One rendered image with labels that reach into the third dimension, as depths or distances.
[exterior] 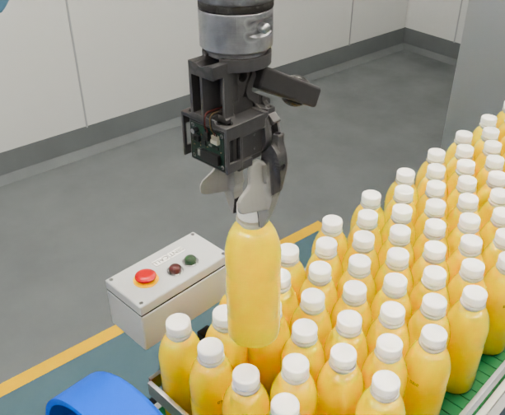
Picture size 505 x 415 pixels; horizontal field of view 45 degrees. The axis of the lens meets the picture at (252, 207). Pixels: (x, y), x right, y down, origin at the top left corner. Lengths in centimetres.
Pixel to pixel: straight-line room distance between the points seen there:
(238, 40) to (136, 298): 56
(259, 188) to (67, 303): 212
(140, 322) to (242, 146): 49
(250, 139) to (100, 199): 276
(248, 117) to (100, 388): 35
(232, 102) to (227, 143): 4
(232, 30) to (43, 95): 310
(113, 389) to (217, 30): 41
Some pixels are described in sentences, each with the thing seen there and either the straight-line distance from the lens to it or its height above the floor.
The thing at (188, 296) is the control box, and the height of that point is 106.
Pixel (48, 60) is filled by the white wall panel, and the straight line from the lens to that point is 363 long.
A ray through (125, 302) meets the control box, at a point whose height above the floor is 108.
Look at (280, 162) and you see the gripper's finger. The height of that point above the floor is 146.
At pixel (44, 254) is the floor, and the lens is 306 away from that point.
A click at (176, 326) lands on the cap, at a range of 97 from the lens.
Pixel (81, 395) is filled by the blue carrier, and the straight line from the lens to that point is 75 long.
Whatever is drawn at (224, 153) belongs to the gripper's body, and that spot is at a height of 148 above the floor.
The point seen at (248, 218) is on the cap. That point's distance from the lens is 73.
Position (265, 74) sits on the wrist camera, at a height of 155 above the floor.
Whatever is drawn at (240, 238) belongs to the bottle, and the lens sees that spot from 75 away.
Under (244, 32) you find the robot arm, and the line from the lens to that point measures 61.
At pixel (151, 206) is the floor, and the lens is 328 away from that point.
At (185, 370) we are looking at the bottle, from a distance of 100.
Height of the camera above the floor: 178
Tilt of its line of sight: 34 degrees down
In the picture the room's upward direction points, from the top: straight up
